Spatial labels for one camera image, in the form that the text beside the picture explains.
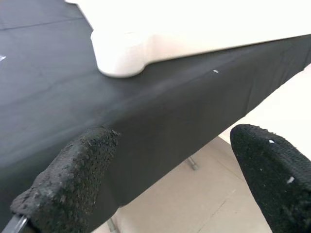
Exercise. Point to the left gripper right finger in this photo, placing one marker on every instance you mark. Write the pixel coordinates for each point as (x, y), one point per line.
(274, 182)

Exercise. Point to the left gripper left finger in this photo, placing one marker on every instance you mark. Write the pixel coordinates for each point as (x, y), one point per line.
(68, 182)

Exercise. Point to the white plastic children table top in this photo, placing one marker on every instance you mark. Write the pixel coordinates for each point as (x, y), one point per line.
(194, 24)

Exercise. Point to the black table cloth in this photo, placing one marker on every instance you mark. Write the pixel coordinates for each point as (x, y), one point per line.
(73, 97)

